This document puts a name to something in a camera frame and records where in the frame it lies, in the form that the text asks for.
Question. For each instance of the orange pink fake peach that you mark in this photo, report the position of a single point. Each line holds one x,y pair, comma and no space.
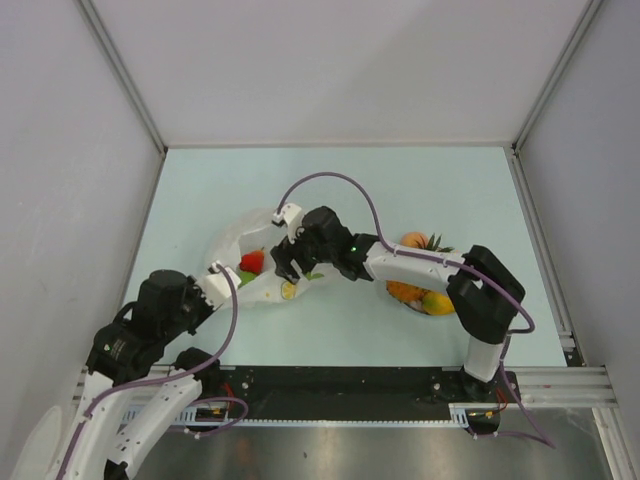
416,240

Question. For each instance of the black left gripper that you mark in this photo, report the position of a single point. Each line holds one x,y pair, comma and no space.
207,307

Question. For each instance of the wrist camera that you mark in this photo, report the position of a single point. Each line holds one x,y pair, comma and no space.
218,283
290,216

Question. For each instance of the orange fake pineapple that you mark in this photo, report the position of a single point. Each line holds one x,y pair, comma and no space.
406,292

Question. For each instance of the round printed plate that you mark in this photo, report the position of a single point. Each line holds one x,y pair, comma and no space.
415,305

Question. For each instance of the right aluminium corner post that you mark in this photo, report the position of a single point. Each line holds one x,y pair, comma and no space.
570,48

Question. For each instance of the white plastic bag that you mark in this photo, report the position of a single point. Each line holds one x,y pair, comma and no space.
254,230

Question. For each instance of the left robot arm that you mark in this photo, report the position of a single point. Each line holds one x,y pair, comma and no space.
124,410

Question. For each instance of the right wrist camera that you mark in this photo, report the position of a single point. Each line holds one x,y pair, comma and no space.
290,216

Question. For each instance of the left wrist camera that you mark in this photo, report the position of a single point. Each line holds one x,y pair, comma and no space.
218,283

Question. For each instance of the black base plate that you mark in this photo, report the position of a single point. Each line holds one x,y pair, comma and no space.
262,384

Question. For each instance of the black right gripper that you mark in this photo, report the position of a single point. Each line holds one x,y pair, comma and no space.
286,253

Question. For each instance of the orange green fake papaya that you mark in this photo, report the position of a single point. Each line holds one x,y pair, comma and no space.
436,304

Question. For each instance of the white slotted cable duct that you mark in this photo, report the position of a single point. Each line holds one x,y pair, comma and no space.
342,411

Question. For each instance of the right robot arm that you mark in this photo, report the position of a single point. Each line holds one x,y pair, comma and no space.
484,293

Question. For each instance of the left aluminium corner post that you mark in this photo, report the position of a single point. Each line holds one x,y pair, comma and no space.
108,48

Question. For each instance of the green fake fruit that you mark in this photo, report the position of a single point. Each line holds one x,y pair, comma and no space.
245,278

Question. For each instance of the aluminium corner post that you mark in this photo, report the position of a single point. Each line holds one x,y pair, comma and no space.
570,48
108,48

